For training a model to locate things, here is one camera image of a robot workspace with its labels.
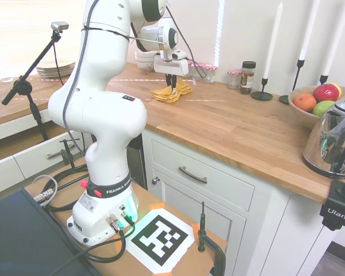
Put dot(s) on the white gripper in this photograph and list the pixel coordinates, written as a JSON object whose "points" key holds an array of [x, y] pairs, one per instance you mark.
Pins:
{"points": [[169, 68]]}

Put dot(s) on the yellow cloth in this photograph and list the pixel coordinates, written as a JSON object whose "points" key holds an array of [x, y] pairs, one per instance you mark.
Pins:
{"points": [[162, 94]]}

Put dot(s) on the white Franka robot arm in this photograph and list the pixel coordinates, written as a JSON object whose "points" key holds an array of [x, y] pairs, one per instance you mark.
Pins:
{"points": [[103, 120]]}

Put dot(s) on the stack of white bowls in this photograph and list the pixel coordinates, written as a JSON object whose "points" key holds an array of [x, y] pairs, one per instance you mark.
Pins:
{"points": [[143, 61]]}

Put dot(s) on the white light strip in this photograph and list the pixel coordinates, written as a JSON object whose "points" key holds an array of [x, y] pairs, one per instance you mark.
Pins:
{"points": [[219, 28]]}

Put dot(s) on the spice jar black lid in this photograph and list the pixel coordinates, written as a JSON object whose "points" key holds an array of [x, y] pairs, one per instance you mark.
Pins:
{"points": [[247, 79]]}

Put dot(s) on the black candle holder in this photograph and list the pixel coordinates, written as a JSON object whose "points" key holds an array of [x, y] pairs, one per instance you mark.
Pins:
{"points": [[323, 79], [301, 63], [261, 95]]}

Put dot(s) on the dark built-in appliance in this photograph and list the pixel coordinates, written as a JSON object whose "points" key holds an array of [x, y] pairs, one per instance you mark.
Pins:
{"points": [[138, 166]]}

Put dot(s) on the round metal cabinet knob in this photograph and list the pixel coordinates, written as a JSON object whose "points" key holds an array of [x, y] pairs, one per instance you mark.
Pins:
{"points": [[155, 180]]}

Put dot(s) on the white cabinet drawer front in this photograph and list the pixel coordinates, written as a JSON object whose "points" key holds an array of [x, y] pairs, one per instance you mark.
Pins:
{"points": [[218, 178]]}

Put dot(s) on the tall white taper candle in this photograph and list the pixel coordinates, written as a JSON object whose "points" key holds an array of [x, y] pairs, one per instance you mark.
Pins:
{"points": [[273, 43], [306, 40], [337, 37]]}

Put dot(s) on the stack of beige plates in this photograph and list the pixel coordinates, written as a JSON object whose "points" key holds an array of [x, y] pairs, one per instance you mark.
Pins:
{"points": [[47, 70]]}

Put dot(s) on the orange tape piece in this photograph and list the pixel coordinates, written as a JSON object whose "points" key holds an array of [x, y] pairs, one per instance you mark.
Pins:
{"points": [[195, 228], [120, 245], [156, 206]]}

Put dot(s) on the white cabinet door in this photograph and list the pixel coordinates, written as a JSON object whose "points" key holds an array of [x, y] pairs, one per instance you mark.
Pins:
{"points": [[184, 207]]}

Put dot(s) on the small black screw clamp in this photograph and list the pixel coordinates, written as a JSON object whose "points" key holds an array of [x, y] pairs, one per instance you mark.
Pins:
{"points": [[66, 152]]}

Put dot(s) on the wooden fruit bowl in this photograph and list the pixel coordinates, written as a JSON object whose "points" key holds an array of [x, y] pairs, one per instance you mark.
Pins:
{"points": [[300, 113]]}

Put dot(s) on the orange fruit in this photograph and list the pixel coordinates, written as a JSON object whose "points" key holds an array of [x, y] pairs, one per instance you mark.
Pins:
{"points": [[304, 102]]}

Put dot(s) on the large black screw clamp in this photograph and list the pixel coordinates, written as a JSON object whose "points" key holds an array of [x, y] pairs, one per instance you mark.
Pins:
{"points": [[201, 230]]}

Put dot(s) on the green apple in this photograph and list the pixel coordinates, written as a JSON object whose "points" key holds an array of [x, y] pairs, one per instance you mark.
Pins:
{"points": [[322, 108]]}

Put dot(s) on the red apple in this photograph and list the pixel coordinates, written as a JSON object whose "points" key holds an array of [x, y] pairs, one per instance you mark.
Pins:
{"points": [[325, 92]]}

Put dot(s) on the black white fiducial tag sheet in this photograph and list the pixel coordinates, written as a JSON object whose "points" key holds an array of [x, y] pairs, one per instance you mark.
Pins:
{"points": [[161, 238]]}

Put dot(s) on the white long drawer front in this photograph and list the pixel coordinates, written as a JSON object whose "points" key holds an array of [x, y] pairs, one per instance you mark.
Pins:
{"points": [[34, 161]]}

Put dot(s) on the small glass dish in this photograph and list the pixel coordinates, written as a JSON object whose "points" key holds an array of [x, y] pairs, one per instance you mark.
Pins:
{"points": [[7, 79]]}

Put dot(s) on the yellow fruit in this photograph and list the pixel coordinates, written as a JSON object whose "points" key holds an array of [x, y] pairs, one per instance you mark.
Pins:
{"points": [[337, 87]]}

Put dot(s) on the stainless steel kettle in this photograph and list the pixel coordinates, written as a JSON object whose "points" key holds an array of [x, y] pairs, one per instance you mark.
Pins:
{"points": [[330, 138]]}

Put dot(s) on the dark controller box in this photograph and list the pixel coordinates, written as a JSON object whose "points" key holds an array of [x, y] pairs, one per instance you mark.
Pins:
{"points": [[23, 235]]}

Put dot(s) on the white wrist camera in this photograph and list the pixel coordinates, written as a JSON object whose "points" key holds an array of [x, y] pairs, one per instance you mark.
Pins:
{"points": [[178, 54]]}

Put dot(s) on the grey stereo camera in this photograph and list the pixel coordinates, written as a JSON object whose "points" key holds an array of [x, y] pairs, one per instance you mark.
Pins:
{"points": [[59, 26]]}

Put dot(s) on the black boom camera stand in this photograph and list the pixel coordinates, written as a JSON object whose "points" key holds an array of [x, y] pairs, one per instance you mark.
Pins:
{"points": [[20, 86]]}

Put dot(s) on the black Ulanzi camera mount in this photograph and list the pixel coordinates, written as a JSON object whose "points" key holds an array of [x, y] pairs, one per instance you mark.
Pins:
{"points": [[337, 212]]}

